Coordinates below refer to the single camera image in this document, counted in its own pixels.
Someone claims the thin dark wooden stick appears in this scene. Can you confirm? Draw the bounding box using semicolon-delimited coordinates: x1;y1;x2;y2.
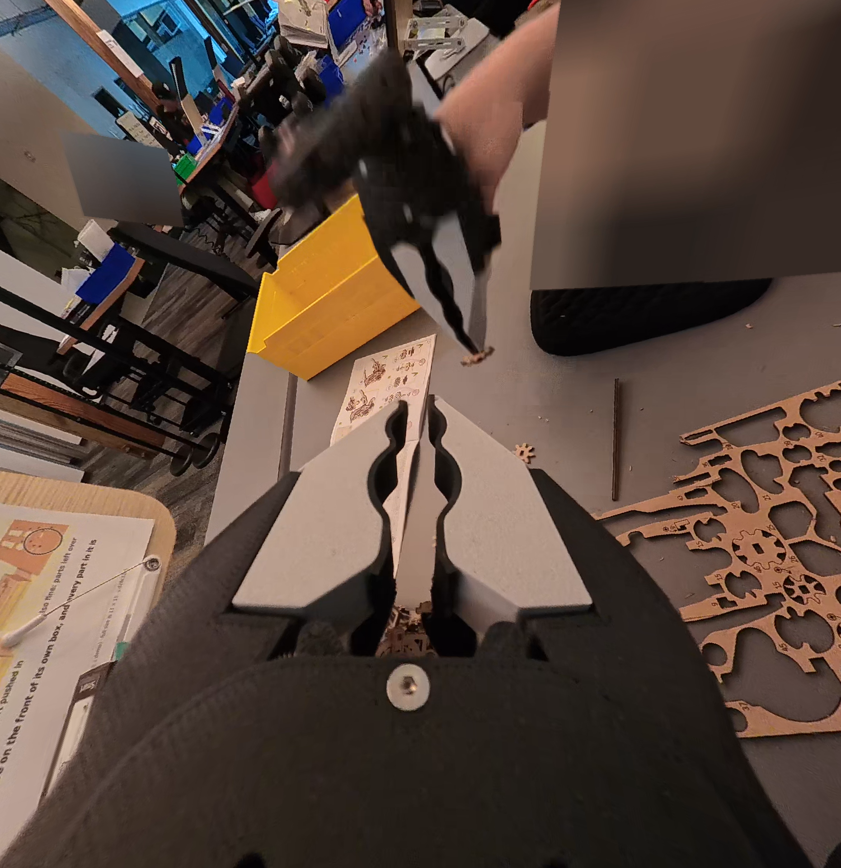
611;378;623;503

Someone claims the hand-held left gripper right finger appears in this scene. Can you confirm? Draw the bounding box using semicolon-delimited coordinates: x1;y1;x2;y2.
428;396;592;655

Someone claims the light wooden side table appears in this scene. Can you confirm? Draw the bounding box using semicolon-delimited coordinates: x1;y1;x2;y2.
0;469;177;679

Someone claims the black padded wrist rest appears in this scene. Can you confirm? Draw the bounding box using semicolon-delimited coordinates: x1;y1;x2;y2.
530;277;774;357

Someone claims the white illustrated instruction booklet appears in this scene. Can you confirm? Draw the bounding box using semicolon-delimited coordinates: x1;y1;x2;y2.
331;334;438;574

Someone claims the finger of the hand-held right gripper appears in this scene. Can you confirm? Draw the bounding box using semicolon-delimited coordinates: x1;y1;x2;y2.
390;239;473;344
432;212;493;348

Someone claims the laser-cut wooden parts sheet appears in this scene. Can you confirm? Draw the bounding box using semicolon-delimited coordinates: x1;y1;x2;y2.
595;378;841;740

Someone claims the white laminated instruction sheet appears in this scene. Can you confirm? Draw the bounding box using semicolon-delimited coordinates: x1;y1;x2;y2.
0;502;155;868

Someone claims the wooden gear assembly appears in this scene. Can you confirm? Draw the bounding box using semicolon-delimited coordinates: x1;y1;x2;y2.
376;600;436;657

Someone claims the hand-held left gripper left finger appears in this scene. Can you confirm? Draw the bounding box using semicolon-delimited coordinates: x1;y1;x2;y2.
232;400;408;655

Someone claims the black desk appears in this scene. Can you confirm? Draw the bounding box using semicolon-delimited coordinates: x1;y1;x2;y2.
108;222;260;301

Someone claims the rack of black dumbbells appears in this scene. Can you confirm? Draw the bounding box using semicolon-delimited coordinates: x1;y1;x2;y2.
234;34;329;164

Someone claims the person's right forearm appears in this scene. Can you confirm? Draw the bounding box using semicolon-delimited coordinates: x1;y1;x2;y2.
435;3;562;219

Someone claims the yellow plastic bin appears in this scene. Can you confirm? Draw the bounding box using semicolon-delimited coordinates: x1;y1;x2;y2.
247;195;421;381

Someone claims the white-tipped wire tether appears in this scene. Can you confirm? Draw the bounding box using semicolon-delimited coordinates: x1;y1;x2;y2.
1;555;162;646

